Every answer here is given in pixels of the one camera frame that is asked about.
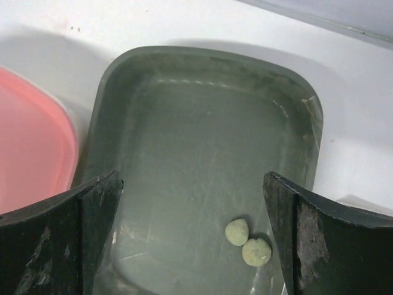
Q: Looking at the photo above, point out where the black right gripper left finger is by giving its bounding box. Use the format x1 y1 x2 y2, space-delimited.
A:
1 170 123 294

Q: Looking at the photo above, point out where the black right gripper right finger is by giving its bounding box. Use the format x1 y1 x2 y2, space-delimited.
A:
263 172 392 294

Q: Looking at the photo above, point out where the pink litter box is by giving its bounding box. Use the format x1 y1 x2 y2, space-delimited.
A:
1 68 80 214

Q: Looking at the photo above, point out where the dark grey plastic tray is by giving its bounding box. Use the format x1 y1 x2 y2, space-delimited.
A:
80 46 323 294

